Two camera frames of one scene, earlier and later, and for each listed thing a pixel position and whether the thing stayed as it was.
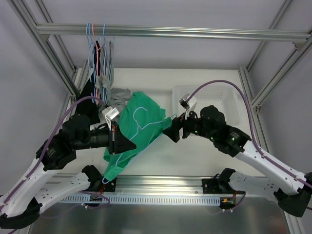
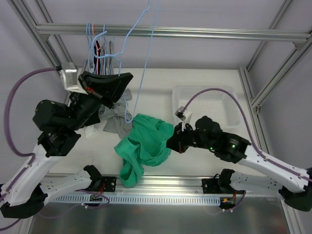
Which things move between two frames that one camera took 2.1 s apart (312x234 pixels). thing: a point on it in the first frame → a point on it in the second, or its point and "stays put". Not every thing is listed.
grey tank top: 109,99 stays put
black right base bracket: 212,188 stays put
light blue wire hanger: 105,182 → 120,54
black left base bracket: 108,186 stays put
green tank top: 144,117 → 146,146
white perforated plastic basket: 226,98 stays put
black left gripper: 112,138 → 93,90
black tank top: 87,103 stays put
